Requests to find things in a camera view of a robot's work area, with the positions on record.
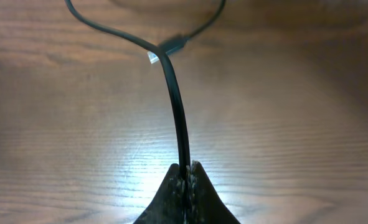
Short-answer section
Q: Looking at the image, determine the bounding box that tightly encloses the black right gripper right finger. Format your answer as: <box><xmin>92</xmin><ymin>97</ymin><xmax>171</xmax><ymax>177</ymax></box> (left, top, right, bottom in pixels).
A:
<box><xmin>186</xmin><ymin>161</ymin><xmax>240</xmax><ymax>224</ymax></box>

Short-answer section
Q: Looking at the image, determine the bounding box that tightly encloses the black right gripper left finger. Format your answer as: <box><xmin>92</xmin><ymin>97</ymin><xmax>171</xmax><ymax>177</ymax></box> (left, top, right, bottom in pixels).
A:
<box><xmin>133</xmin><ymin>164</ymin><xmax>185</xmax><ymax>224</ymax></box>

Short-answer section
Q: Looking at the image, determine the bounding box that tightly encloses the smooth black usb cable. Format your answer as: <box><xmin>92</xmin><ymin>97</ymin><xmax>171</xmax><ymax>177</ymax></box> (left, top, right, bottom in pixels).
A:
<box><xmin>64</xmin><ymin>0</ymin><xmax>227</xmax><ymax>180</ymax></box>

